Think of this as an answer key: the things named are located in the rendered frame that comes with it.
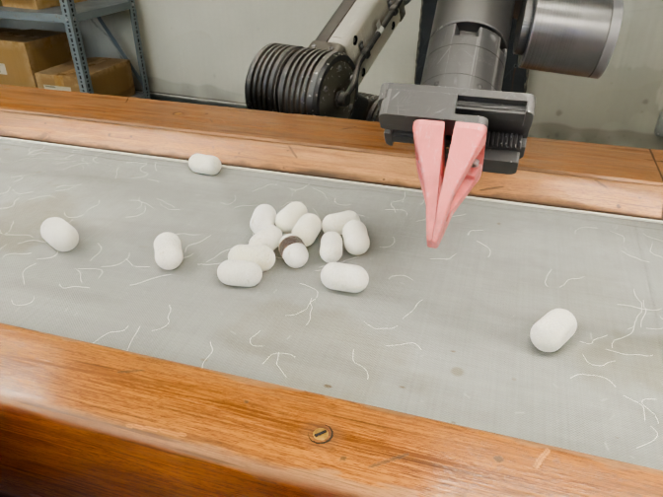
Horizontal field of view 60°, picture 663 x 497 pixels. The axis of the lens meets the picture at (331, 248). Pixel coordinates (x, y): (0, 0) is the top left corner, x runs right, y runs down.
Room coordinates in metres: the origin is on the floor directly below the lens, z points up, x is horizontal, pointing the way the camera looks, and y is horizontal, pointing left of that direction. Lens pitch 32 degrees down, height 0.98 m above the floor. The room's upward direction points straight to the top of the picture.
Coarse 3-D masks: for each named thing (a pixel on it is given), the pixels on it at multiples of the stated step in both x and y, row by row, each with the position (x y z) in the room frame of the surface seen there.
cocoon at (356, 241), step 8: (352, 224) 0.40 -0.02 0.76; (360, 224) 0.40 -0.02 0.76; (344, 232) 0.40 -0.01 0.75; (352, 232) 0.39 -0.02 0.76; (360, 232) 0.39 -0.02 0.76; (344, 240) 0.39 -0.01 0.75; (352, 240) 0.38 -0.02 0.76; (360, 240) 0.38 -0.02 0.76; (368, 240) 0.39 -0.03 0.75; (352, 248) 0.38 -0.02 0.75; (360, 248) 0.38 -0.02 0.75
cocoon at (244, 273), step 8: (224, 264) 0.35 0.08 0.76; (232, 264) 0.35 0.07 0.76; (240, 264) 0.35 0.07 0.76; (248, 264) 0.35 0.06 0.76; (256, 264) 0.35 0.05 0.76; (224, 272) 0.34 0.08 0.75; (232, 272) 0.34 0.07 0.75; (240, 272) 0.34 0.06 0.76; (248, 272) 0.34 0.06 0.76; (256, 272) 0.34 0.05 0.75; (224, 280) 0.34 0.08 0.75; (232, 280) 0.34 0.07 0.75; (240, 280) 0.34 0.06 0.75; (248, 280) 0.34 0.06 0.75; (256, 280) 0.34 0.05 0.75
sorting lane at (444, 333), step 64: (0, 192) 0.50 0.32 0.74; (64, 192) 0.50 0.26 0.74; (128, 192) 0.50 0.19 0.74; (192, 192) 0.50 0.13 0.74; (256, 192) 0.50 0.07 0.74; (320, 192) 0.50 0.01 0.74; (384, 192) 0.50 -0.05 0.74; (0, 256) 0.39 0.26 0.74; (64, 256) 0.39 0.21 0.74; (128, 256) 0.39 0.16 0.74; (192, 256) 0.39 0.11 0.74; (320, 256) 0.39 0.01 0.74; (384, 256) 0.39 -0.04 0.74; (448, 256) 0.39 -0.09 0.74; (512, 256) 0.39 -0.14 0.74; (576, 256) 0.39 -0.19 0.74; (640, 256) 0.39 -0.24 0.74; (0, 320) 0.31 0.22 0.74; (64, 320) 0.31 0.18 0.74; (128, 320) 0.31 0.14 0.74; (192, 320) 0.31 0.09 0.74; (256, 320) 0.31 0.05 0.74; (320, 320) 0.31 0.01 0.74; (384, 320) 0.31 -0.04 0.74; (448, 320) 0.31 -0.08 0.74; (512, 320) 0.31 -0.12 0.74; (576, 320) 0.31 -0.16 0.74; (640, 320) 0.31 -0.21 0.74; (320, 384) 0.25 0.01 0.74; (384, 384) 0.25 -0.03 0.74; (448, 384) 0.25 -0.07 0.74; (512, 384) 0.25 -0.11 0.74; (576, 384) 0.25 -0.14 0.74; (640, 384) 0.25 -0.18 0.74; (576, 448) 0.20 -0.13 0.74; (640, 448) 0.20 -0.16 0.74
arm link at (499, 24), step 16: (448, 0) 0.45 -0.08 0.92; (464, 0) 0.44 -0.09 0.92; (480, 0) 0.44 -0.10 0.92; (496, 0) 0.44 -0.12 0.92; (512, 0) 0.45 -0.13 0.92; (528, 0) 0.44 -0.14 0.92; (448, 16) 0.44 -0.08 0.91; (464, 16) 0.43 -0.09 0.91; (480, 16) 0.43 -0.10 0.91; (496, 16) 0.43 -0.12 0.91; (512, 16) 0.45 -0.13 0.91; (528, 16) 0.44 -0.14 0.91; (432, 32) 0.44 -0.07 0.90; (464, 32) 0.43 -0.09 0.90; (496, 32) 0.42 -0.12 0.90; (528, 32) 0.43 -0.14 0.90
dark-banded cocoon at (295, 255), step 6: (288, 234) 0.39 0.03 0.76; (288, 246) 0.37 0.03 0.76; (294, 246) 0.37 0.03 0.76; (300, 246) 0.37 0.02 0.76; (288, 252) 0.37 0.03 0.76; (294, 252) 0.37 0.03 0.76; (300, 252) 0.37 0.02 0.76; (306, 252) 0.37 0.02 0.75; (288, 258) 0.36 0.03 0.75; (294, 258) 0.36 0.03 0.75; (300, 258) 0.36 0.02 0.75; (306, 258) 0.37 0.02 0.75; (288, 264) 0.37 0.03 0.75; (294, 264) 0.36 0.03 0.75; (300, 264) 0.36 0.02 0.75
